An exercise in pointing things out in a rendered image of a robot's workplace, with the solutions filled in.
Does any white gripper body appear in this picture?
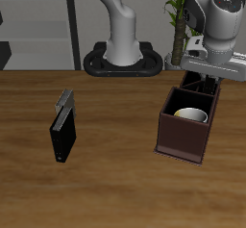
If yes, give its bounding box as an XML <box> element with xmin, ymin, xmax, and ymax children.
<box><xmin>179</xmin><ymin>49</ymin><xmax>246</xmax><ymax>83</ymax></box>

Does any white-yellow mug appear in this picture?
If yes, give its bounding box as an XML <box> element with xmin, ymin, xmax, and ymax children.
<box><xmin>173</xmin><ymin>107</ymin><xmax>209</xmax><ymax>124</ymax></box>

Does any dark brown desk caddy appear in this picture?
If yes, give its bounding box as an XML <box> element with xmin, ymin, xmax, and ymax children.
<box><xmin>153</xmin><ymin>70</ymin><xmax>223</xmax><ymax>166</ymax></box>

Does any black book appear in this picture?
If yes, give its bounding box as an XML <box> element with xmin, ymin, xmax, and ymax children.
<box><xmin>55</xmin><ymin>89</ymin><xmax>77</xmax><ymax>119</ymax></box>
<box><xmin>49</xmin><ymin>106</ymin><xmax>78</xmax><ymax>164</ymax></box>

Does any green pot plant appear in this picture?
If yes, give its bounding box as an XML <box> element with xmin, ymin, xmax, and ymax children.
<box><xmin>163</xmin><ymin>0</ymin><xmax>216</xmax><ymax>72</ymax></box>

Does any grey shelf unit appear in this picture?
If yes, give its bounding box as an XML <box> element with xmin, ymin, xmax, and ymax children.
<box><xmin>0</xmin><ymin>0</ymin><xmax>82</xmax><ymax>71</ymax></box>

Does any dark angular object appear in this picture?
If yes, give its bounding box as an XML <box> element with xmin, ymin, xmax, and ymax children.
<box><xmin>0</xmin><ymin>40</ymin><xmax>13</xmax><ymax>71</ymax></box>

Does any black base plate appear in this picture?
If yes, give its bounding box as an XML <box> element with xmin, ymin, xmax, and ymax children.
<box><xmin>83</xmin><ymin>40</ymin><xmax>164</xmax><ymax>78</ymax></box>

